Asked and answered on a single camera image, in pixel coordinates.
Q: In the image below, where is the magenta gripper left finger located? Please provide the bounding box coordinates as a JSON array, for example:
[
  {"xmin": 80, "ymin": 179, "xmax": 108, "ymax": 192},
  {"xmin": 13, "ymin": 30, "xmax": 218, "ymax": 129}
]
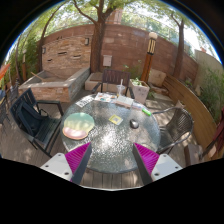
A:
[{"xmin": 40, "ymin": 142, "xmax": 93, "ymax": 186}]

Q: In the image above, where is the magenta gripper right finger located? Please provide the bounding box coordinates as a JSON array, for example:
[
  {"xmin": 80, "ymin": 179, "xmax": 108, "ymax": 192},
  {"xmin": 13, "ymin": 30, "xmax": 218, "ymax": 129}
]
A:
[{"xmin": 131, "ymin": 142, "xmax": 184, "ymax": 186}]

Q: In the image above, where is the pastel mouse pad wrist rest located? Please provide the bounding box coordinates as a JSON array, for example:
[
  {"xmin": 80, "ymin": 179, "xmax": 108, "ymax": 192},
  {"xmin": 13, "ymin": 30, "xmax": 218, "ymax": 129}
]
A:
[{"xmin": 62, "ymin": 112, "xmax": 95, "ymax": 140}]

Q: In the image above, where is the grey computer mouse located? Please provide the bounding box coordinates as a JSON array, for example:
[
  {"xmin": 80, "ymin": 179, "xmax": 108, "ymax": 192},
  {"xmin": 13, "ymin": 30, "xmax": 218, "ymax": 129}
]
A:
[{"xmin": 130, "ymin": 119, "xmax": 139, "ymax": 129}]

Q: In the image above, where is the round glass patio table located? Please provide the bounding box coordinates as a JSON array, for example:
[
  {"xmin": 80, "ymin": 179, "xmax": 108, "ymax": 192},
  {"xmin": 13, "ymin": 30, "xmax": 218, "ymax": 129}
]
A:
[{"xmin": 60, "ymin": 95, "xmax": 160, "ymax": 173}]

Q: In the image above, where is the green highlighter marker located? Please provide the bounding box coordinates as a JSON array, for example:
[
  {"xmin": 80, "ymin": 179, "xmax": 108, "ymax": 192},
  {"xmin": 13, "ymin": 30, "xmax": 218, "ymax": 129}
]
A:
[{"xmin": 142, "ymin": 108, "xmax": 152, "ymax": 116}]

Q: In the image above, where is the wicker metal chair right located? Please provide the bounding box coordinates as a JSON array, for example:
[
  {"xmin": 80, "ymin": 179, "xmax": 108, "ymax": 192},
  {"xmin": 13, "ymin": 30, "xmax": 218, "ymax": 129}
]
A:
[{"xmin": 153, "ymin": 107, "xmax": 194, "ymax": 154}]

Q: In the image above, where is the yellow sticky note pad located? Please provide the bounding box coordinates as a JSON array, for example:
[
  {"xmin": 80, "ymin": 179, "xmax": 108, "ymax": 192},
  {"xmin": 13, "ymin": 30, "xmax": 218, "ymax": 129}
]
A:
[{"xmin": 109, "ymin": 115, "xmax": 123, "ymax": 125}]

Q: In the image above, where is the black slatted chair left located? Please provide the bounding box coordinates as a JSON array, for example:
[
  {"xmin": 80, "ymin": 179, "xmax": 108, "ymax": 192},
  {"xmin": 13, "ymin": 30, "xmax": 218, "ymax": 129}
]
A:
[{"xmin": 10, "ymin": 88, "xmax": 64, "ymax": 157}]

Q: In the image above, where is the stack of books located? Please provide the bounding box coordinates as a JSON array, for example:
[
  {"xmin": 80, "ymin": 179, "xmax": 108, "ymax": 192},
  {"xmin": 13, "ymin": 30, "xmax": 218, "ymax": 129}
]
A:
[{"xmin": 116, "ymin": 96, "xmax": 134, "ymax": 108}]

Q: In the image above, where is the curved wooden bench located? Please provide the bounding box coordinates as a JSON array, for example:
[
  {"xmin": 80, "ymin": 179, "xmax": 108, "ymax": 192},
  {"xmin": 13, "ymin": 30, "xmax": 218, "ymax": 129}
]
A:
[{"xmin": 163, "ymin": 75, "xmax": 216, "ymax": 148}]

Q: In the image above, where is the colourful magazine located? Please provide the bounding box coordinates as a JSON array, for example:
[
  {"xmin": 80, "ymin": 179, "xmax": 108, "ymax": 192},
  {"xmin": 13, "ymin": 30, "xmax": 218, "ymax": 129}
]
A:
[{"xmin": 95, "ymin": 93, "xmax": 117, "ymax": 103}]

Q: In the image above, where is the square concrete planter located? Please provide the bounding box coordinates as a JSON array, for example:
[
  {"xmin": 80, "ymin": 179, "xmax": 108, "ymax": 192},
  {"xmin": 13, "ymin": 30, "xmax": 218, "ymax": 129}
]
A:
[{"xmin": 129, "ymin": 79, "xmax": 150, "ymax": 104}]

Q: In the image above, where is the stone fountain basin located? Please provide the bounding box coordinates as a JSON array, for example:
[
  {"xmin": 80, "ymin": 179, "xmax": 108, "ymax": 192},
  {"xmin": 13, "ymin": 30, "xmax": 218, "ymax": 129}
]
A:
[{"xmin": 19, "ymin": 67, "xmax": 90, "ymax": 102}]

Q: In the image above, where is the plastic cup with straw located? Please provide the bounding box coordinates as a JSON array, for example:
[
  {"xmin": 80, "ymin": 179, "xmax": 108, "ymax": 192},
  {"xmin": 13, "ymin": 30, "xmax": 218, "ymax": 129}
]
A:
[{"xmin": 117, "ymin": 79, "xmax": 125, "ymax": 97}]

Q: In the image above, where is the dark wooden chair far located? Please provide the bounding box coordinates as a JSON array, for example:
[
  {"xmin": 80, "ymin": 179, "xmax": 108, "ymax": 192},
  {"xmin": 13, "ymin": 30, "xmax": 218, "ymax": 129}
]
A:
[{"xmin": 91, "ymin": 69, "xmax": 135, "ymax": 99}]

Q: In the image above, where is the tree trunk centre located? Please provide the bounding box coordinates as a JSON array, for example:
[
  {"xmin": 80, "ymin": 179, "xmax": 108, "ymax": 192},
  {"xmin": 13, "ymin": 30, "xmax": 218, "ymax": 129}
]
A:
[{"xmin": 90, "ymin": 0, "xmax": 105, "ymax": 72}]

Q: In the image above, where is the wooden lamp post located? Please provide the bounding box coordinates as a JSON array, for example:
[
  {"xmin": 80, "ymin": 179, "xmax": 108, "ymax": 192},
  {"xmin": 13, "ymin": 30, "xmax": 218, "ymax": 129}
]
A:
[{"xmin": 140, "ymin": 32, "xmax": 157, "ymax": 82}]

